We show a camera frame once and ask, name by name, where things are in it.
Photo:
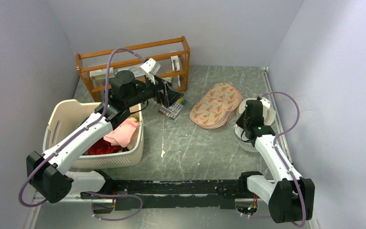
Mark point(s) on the peach patterned laundry bag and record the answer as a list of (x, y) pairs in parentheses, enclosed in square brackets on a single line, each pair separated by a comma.
[(215, 109)]

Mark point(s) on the cream round laundry bag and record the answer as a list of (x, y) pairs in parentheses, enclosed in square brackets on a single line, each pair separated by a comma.
[(269, 112)]

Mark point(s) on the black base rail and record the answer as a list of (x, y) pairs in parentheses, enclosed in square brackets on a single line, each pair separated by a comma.
[(222, 193)]

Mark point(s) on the pink cloth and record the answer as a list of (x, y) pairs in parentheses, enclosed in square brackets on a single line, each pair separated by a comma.
[(125, 135)]

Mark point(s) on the red cloth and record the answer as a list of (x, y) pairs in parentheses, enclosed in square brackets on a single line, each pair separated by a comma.
[(102, 147)]

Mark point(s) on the white upright box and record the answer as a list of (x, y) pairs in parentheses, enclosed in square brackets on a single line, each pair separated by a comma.
[(176, 68)]

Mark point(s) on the cream plastic laundry basket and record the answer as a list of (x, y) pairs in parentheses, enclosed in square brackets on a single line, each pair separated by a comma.
[(70, 114)]

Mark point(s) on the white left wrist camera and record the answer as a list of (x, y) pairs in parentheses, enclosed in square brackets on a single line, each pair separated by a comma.
[(150, 66)]

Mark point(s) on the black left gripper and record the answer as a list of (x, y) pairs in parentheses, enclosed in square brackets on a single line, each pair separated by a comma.
[(159, 85)]

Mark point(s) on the white box on shelf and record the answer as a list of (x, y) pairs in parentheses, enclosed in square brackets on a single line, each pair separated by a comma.
[(98, 77)]

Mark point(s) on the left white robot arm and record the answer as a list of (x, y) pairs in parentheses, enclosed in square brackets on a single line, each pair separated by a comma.
[(48, 172)]

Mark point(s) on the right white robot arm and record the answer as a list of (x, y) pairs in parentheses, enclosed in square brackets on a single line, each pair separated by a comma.
[(290, 197)]

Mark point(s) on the white mesh laundry bag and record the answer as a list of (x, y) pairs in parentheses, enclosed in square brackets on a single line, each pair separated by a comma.
[(243, 143)]

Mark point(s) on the pack of coloured markers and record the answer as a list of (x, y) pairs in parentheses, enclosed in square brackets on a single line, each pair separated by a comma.
[(173, 110)]

